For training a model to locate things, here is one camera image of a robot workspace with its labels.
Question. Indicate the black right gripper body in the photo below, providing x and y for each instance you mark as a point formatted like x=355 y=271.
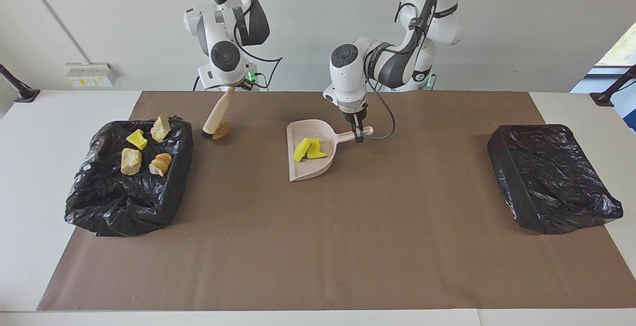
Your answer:
x=241 y=85

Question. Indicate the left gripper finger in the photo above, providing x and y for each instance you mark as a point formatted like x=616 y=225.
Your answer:
x=355 y=132
x=361 y=131

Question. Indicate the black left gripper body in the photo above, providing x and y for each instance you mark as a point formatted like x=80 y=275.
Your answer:
x=355 y=115

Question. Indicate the beige hand brush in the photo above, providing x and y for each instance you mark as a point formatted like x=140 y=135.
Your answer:
x=218 y=112

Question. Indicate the yellow sponge piece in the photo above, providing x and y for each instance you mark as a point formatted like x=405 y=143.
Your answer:
x=319 y=150
x=300 y=150
x=137 y=139

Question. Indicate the brown sponge lump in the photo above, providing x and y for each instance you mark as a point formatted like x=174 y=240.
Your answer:
x=221 y=130

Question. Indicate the beige plastic dustpan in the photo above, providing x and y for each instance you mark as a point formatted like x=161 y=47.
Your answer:
x=313 y=169

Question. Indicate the pale beige foam chunk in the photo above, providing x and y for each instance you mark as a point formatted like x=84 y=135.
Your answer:
x=160 y=129
x=130 y=162

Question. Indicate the beige foam chunk orange striped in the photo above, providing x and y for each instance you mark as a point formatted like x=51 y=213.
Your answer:
x=160 y=164

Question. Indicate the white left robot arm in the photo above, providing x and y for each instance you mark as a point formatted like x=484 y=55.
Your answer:
x=348 y=77

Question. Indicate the black bag lined bin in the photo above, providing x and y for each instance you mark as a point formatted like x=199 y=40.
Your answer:
x=124 y=202
x=546 y=177

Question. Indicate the brown paper mat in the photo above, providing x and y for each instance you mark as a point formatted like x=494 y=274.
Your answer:
x=372 y=266

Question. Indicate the black table clamp stand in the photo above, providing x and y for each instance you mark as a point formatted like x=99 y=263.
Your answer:
x=25 y=92
x=603 y=98

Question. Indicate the window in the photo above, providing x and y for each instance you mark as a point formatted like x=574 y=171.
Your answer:
x=623 y=47

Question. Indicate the white wall outlet box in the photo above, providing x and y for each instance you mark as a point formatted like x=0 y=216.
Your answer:
x=92 y=75

